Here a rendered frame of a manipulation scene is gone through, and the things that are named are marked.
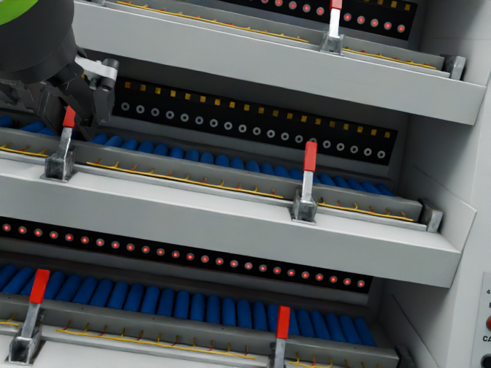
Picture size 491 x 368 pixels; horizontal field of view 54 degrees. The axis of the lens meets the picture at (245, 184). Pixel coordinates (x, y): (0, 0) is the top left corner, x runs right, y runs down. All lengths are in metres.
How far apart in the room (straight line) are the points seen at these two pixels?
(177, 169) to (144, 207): 0.08
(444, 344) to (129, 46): 0.47
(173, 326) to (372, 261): 0.24
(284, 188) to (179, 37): 0.21
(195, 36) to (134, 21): 0.06
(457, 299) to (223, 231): 0.27
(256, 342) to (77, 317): 0.21
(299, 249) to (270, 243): 0.03
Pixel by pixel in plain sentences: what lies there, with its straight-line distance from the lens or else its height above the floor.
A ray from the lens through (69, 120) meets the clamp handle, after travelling 0.55.
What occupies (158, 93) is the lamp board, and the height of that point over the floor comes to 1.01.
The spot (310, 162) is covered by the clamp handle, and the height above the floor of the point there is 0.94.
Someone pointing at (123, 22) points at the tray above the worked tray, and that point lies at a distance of 0.55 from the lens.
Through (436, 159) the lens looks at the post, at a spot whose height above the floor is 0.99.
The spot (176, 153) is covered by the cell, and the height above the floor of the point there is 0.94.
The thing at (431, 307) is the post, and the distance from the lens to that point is 0.64.
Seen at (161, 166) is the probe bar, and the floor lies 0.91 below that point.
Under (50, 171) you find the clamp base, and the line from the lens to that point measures 0.55.
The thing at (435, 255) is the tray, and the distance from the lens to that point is 0.58.
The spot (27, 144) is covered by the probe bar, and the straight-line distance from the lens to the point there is 0.61.
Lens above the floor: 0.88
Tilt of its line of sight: 3 degrees up
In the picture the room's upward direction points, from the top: 10 degrees clockwise
